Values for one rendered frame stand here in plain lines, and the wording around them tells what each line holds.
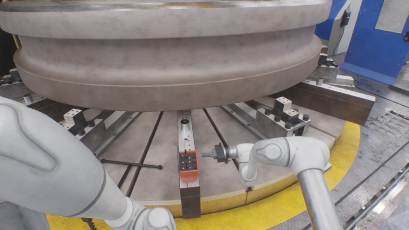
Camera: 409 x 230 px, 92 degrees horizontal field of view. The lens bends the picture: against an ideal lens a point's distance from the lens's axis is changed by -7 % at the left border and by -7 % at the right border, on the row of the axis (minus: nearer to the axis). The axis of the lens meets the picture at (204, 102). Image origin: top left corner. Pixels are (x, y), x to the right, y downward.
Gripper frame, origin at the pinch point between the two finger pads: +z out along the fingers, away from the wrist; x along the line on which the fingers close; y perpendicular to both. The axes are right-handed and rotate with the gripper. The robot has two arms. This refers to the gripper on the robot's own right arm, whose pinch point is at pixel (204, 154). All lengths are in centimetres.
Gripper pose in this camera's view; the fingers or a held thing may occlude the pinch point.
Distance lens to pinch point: 149.8
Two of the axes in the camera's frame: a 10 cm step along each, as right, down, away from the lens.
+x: 1.3, 4.9, -8.6
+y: 0.0, -8.7, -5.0
